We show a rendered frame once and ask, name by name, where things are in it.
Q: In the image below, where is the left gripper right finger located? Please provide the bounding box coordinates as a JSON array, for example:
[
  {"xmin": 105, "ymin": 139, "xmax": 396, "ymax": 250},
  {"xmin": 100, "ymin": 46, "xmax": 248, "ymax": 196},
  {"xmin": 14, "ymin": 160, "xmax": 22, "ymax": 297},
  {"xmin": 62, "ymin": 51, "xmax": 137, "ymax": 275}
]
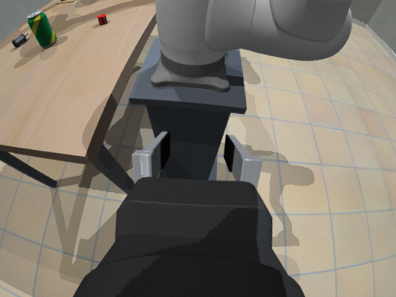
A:
[{"xmin": 224, "ymin": 134, "xmax": 262, "ymax": 189}]

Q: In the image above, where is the red die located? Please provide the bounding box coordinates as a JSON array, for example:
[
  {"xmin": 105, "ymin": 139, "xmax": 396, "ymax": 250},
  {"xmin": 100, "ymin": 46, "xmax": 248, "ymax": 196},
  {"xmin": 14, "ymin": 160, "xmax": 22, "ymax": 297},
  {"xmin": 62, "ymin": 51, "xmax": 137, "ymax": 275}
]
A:
[{"xmin": 97, "ymin": 14, "xmax": 107, "ymax": 25}]

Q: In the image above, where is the green soda can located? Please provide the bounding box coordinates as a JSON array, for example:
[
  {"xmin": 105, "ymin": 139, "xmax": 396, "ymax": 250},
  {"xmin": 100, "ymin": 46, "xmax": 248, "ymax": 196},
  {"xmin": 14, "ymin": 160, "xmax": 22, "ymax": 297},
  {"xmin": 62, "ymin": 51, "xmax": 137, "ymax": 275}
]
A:
[{"xmin": 27, "ymin": 10, "xmax": 57, "ymax": 48}]

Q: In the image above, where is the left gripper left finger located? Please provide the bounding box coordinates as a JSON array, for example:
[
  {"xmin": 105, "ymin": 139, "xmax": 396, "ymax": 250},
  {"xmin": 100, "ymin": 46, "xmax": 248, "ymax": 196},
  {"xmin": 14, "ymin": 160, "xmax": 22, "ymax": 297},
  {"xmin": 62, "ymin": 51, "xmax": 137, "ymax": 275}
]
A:
[{"xmin": 132, "ymin": 132, "xmax": 170, "ymax": 184}]

